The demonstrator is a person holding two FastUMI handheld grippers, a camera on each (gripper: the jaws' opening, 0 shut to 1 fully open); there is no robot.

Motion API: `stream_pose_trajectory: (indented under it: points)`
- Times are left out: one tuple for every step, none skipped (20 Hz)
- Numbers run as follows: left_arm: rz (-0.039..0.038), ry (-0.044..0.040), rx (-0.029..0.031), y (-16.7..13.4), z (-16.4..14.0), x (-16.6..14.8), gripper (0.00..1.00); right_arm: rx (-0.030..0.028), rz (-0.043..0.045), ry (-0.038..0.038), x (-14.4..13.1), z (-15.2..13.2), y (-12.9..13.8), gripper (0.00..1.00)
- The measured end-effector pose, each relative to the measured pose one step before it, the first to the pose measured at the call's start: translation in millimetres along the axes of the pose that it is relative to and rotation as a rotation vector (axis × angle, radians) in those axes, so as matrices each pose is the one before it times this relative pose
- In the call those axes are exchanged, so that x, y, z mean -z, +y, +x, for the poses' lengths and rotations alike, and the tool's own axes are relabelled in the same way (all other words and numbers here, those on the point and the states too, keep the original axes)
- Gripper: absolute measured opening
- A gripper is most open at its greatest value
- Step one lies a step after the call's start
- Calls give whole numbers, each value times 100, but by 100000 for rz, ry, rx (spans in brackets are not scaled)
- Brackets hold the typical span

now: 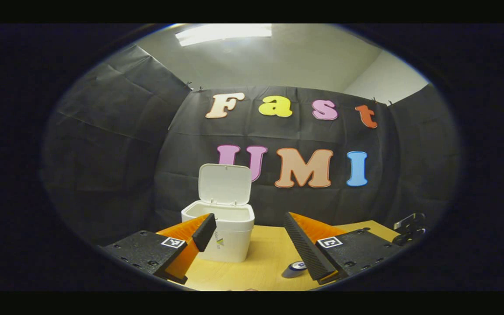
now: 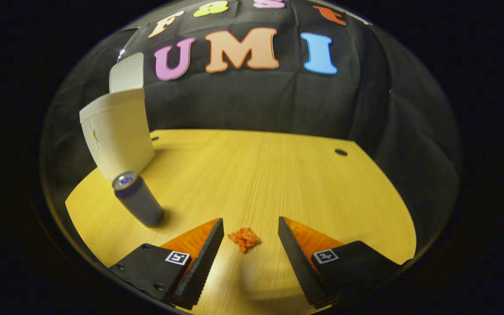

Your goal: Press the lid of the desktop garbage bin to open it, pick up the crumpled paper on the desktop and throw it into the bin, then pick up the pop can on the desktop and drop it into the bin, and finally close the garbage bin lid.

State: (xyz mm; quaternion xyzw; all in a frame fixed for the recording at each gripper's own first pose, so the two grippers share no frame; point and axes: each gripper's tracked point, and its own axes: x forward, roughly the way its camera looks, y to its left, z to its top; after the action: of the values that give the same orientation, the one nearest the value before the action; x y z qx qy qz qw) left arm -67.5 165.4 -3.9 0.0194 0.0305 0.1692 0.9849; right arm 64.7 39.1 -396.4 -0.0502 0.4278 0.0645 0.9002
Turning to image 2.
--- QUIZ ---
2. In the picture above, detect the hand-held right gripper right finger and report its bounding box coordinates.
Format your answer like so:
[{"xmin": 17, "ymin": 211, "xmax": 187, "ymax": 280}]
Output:
[{"xmin": 278, "ymin": 217, "xmax": 403, "ymax": 309}]

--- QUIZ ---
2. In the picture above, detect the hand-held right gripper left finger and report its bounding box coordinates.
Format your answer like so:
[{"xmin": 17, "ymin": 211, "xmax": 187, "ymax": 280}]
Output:
[{"xmin": 108, "ymin": 218, "xmax": 225, "ymax": 310}]

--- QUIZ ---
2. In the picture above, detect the orange paper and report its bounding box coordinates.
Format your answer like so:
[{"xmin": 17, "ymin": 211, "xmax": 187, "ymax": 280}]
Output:
[{"xmin": 227, "ymin": 227, "xmax": 260, "ymax": 253}]

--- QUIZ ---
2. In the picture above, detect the silver blue pop can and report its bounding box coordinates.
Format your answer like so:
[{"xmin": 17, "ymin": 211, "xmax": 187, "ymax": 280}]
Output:
[{"xmin": 112, "ymin": 171, "xmax": 165, "ymax": 228}]

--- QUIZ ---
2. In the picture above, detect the white desktop garbage bin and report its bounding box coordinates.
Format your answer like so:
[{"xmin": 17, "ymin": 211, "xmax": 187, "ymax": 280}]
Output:
[{"xmin": 79, "ymin": 52, "xmax": 156, "ymax": 182}]

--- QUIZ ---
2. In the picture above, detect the wooden desktop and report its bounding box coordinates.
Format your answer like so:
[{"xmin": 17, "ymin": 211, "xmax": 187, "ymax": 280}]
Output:
[{"xmin": 65, "ymin": 129, "xmax": 417, "ymax": 315}]

